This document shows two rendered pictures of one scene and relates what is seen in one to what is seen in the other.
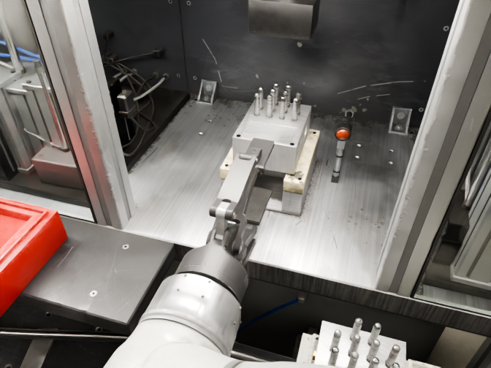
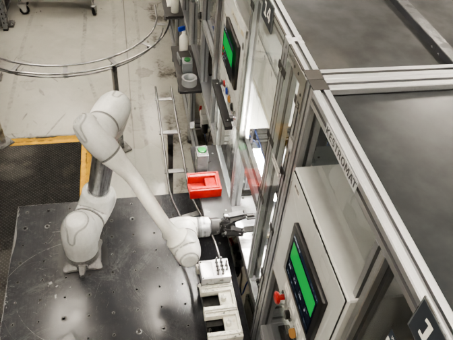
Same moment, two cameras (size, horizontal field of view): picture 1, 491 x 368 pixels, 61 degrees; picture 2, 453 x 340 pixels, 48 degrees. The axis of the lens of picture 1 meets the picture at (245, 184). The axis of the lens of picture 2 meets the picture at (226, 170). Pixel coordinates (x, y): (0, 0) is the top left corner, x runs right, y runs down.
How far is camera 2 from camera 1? 188 cm
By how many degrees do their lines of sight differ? 43
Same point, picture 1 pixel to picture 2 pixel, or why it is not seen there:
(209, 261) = (214, 220)
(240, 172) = (238, 213)
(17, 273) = (202, 193)
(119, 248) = (224, 208)
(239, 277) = (216, 228)
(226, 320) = (203, 229)
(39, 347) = (196, 213)
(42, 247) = (212, 193)
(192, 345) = (193, 224)
